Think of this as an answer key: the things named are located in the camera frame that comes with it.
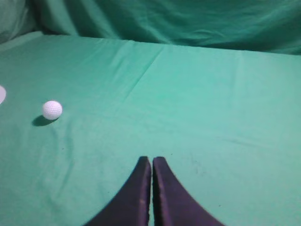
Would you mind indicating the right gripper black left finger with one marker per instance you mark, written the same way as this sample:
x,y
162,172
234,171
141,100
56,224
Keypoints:
x,y
130,206

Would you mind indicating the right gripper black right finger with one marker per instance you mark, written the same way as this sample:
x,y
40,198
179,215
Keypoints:
x,y
172,204

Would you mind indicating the white dimpled ball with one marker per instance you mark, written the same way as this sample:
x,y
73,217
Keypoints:
x,y
52,110

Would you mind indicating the white round plate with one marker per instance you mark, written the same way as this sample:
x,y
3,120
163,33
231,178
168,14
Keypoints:
x,y
3,94

